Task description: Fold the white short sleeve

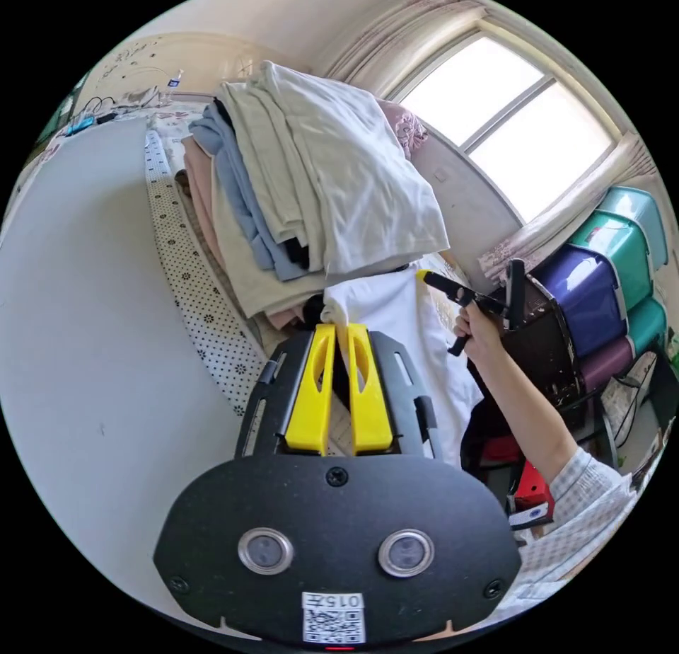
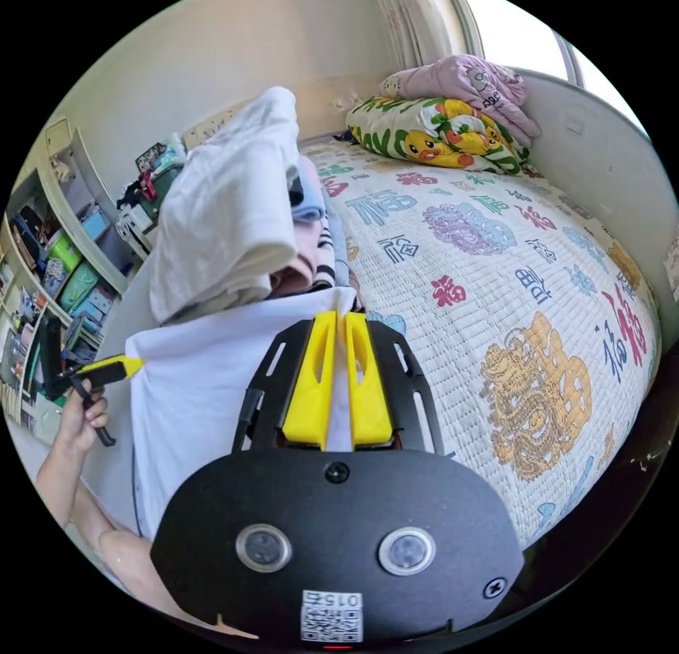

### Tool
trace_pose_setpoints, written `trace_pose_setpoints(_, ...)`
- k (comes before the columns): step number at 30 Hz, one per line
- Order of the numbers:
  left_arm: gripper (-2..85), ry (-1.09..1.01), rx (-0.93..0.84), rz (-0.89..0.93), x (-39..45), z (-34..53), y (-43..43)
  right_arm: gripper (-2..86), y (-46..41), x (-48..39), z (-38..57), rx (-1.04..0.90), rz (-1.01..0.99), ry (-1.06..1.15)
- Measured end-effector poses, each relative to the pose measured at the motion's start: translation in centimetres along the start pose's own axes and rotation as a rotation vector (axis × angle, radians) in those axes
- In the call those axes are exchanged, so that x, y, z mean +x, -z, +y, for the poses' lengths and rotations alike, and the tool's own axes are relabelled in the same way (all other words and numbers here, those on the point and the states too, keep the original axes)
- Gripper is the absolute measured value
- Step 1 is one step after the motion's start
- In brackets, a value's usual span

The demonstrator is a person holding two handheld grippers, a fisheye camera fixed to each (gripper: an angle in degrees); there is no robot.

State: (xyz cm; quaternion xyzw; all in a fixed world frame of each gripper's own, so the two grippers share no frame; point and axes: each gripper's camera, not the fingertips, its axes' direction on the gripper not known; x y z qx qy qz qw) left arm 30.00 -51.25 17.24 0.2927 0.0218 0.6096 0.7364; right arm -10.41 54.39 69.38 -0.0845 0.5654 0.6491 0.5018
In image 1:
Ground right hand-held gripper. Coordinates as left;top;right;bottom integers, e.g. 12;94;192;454
415;269;511;357

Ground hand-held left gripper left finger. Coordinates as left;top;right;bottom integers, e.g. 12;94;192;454
284;323;337;457

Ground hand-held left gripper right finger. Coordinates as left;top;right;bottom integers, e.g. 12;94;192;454
347;323;395;457

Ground white short sleeve shirt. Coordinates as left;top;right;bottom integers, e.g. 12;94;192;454
322;269;484;469

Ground person's right forearm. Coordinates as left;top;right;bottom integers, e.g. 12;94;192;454
476;345;580;486

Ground person's right hand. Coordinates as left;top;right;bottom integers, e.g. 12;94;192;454
453;305;506;369

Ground dark brown box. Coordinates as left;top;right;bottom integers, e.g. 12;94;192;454
501;275;586;408

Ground pile of clothes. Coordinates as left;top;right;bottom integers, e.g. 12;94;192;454
180;61;452;332

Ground pink pillow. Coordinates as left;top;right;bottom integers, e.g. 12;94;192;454
377;98;429;162

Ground window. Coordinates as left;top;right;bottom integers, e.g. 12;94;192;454
391;26;622;226

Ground stacked plastic storage boxes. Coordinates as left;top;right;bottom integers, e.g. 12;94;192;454
534;185;671;396

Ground white flat board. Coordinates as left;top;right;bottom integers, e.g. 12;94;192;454
0;116;266;615

